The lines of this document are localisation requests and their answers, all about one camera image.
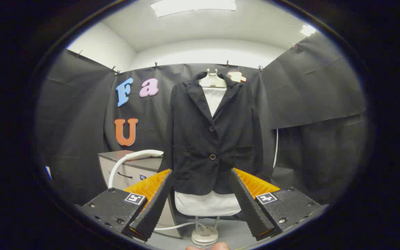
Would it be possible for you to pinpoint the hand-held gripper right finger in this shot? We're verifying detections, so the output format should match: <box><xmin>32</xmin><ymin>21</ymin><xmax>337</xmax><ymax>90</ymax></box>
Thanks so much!
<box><xmin>230</xmin><ymin>168</ymin><xmax>329</xmax><ymax>242</ymax></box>

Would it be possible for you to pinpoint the long ceiling light panel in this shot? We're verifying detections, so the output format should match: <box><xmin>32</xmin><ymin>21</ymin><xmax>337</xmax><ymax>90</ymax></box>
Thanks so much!
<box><xmin>150</xmin><ymin>0</ymin><xmax>237</xmax><ymax>18</ymax></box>

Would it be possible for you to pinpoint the black blazer jacket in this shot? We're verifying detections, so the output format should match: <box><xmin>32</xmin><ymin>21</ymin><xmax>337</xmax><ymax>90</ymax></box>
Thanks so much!
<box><xmin>158</xmin><ymin>72</ymin><xmax>265</xmax><ymax>195</ymax></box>

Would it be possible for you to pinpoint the thin white cable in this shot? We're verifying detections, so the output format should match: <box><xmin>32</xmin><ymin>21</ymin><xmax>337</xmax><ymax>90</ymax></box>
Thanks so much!
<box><xmin>273</xmin><ymin>128</ymin><xmax>279</xmax><ymax>168</ymax></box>

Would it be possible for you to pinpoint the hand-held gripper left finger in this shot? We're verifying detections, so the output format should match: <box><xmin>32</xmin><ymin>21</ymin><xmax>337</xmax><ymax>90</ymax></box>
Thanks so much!
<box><xmin>78</xmin><ymin>169</ymin><xmax>174</xmax><ymax>242</ymax></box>

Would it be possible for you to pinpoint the white steamer stand base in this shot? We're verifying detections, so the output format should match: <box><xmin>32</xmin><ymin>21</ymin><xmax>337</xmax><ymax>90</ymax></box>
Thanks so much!
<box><xmin>191</xmin><ymin>216</ymin><xmax>219</xmax><ymax>248</ymax></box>

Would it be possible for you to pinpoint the row of small backdrop clips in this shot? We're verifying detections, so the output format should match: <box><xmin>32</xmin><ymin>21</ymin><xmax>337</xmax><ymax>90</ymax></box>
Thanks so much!
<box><xmin>76</xmin><ymin>42</ymin><xmax>297</xmax><ymax>75</ymax></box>

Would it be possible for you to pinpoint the small ceiling light panel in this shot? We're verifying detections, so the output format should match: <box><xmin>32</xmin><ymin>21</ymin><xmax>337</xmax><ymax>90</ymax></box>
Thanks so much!
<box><xmin>300</xmin><ymin>24</ymin><xmax>317</xmax><ymax>37</ymax></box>

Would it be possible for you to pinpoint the grey drawer cabinet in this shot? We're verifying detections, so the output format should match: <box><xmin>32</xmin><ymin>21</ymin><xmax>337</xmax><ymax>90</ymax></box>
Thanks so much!
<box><xmin>98</xmin><ymin>150</ymin><xmax>183</xmax><ymax>239</ymax></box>

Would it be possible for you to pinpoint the white plastic garment hanger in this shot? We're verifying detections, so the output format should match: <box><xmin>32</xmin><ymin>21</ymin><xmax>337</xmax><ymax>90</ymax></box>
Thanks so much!
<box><xmin>199</xmin><ymin>69</ymin><xmax>227</xmax><ymax>89</ymax></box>

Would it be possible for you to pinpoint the black backdrop cloth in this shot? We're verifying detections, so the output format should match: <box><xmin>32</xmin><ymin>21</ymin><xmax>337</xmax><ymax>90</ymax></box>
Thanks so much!
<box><xmin>35</xmin><ymin>33</ymin><xmax>367</xmax><ymax>209</ymax></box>

